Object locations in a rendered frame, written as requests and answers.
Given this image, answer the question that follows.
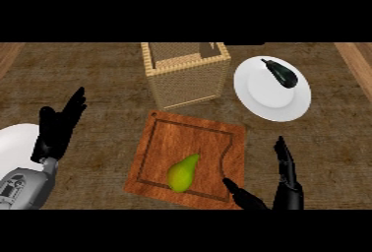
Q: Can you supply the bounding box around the white round plate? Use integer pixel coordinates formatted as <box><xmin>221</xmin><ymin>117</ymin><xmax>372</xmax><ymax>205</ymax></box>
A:
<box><xmin>232</xmin><ymin>55</ymin><xmax>313</xmax><ymax>123</ymax></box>

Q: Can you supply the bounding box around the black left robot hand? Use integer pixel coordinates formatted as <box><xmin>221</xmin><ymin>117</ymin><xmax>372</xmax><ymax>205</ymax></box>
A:
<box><xmin>31</xmin><ymin>86</ymin><xmax>88</xmax><ymax>164</ymax></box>

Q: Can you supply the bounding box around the dark purple eggplant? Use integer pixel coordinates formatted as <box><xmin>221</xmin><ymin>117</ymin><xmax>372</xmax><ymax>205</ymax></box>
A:
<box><xmin>260</xmin><ymin>58</ymin><xmax>299</xmax><ymax>90</ymax></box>

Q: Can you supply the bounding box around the tall wicker basket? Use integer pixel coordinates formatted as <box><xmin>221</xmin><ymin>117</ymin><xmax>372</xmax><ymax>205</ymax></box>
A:
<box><xmin>139</xmin><ymin>41</ymin><xmax>233</xmax><ymax>111</ymax></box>

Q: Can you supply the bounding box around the brown wooden cutting board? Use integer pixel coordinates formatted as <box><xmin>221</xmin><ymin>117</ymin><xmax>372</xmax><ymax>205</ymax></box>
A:
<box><xmin>122</xmin><ymin>109</ymin><xmax>248</xmax><ymax>211</ymax></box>

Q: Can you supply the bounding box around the white round object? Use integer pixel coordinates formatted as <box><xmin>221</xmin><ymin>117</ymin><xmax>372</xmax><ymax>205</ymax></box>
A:
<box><xmin>0</xmin><ymin>123</ymin><xmax>41</xmax><ymax>175</ymax></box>

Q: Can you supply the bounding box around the green pear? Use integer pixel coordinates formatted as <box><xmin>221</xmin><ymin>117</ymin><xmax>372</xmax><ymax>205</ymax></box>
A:
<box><xmin>165</xmin><ymin>153</ymin><xmax>202</xmax><ymax>194</ymax></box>

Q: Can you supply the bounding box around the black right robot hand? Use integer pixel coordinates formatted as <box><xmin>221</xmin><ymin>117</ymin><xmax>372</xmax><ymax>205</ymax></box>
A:
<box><xmin>221</xmin><ymin>135</ymin><xmax>307</xmax><ymax>211</ymax></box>

